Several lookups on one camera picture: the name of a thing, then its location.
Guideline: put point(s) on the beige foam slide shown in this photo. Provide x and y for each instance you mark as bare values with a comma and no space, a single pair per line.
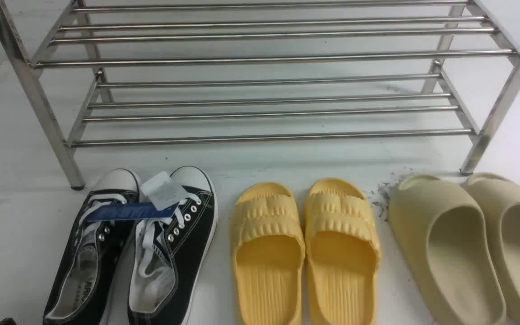
499,199
441,232

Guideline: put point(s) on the right yellow rubber slipper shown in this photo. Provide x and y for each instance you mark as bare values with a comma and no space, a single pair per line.
343,254

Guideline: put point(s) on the white paper hang tag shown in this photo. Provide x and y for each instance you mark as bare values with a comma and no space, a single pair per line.
163,192

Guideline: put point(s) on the yellow rubber slipper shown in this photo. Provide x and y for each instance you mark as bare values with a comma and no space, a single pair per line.
343,254
267,255

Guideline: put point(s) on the stainless steel shoe rack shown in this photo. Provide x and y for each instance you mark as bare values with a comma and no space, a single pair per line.
468,31

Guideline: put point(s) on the blue cardboard hang tag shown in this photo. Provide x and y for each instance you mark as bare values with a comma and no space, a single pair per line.
130,211

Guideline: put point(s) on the left beige foam slide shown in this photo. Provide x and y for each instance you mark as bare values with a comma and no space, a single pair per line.
441,232

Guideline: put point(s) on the black canvas sneaker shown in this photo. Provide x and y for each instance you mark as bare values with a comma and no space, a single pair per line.
169,253
81,292

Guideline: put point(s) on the left yellow rubber slipper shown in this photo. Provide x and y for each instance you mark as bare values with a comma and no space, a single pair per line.
267,255

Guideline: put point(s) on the right beige foam slide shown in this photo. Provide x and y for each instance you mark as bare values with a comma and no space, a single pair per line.
499,199

